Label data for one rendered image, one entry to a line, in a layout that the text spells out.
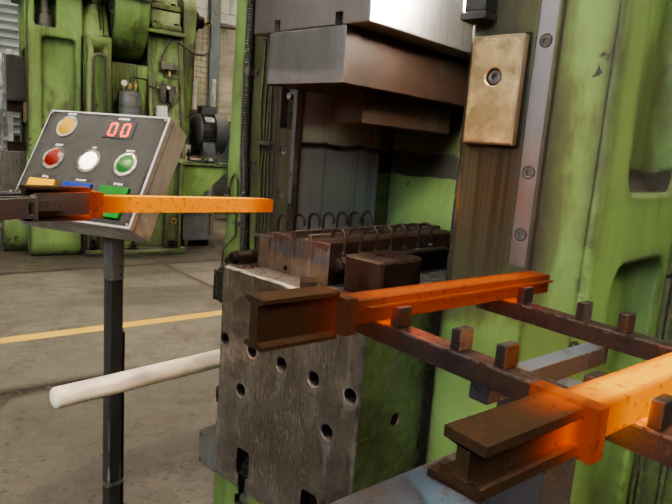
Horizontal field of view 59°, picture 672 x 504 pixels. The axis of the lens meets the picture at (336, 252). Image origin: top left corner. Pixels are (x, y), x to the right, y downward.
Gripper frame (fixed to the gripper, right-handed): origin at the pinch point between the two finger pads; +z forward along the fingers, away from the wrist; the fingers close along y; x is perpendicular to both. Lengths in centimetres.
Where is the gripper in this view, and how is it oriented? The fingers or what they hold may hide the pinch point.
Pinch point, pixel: (59, 202)
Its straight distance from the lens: 85.3
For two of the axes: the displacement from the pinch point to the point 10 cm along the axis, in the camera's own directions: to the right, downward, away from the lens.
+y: 7.2, 1.8, -6.7
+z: 6.9, -0.9, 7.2
